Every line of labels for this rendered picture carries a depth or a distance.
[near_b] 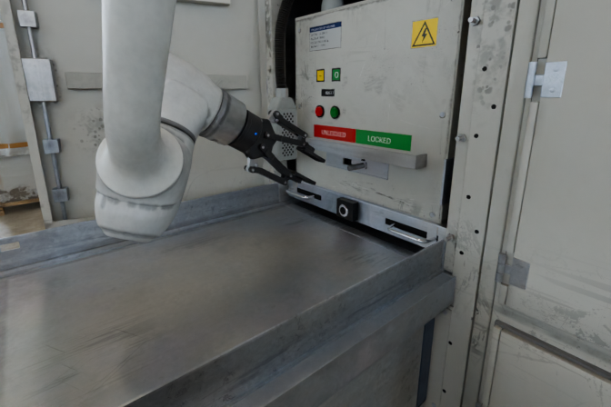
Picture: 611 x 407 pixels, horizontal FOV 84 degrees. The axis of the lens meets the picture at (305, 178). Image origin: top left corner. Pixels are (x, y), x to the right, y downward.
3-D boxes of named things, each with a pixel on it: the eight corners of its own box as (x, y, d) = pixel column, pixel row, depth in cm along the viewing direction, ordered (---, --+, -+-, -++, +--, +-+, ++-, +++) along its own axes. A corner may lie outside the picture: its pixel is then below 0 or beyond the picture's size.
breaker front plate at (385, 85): (435, 231, 71) (462, -24, 59) (294, 183, 107) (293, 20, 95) (439, 230, 72) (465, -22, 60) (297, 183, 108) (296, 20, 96)
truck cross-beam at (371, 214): (445, 256, 70) (449, 229, 68) (288, 195, 110) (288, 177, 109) (457, 249, 73) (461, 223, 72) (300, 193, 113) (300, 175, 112)
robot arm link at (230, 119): (186, 132, 62) (214, 145, 66) (207, 137, 55) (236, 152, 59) (207, 87, 63) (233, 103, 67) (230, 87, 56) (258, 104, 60)
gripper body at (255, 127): (234, 104, 66) (268, 125, 72) (215, 143, 65) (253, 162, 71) (254, 105, 60) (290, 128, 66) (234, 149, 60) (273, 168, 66)
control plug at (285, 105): (277, 162, 94) (276, 97, 90) (267, 159, 98) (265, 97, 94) (299, 158, 99) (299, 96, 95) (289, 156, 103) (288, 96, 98)
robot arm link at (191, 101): (198, 94, 64) (179, 157, 60) (113, 44, 54) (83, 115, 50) (232, 74, 57) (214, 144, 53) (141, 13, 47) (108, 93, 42)
